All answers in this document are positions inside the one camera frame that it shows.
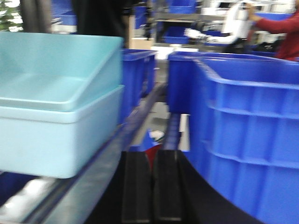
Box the light teal plastic bin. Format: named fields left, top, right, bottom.
left=0, top=85, right=124, bottom=178

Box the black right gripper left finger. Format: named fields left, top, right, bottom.
left=121, top=152, right=152, bottom=223

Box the large blue crate right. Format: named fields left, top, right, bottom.
left=190, top=59, right=299, bottom=224

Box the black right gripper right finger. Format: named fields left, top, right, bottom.
left=153, top=150, right=182, bottom=222

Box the person in red sweater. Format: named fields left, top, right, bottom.
left=246, top=0, right=299, bottom=62

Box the white humanoid robot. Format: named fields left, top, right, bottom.
left=184, top=0, right=251, bottom=45

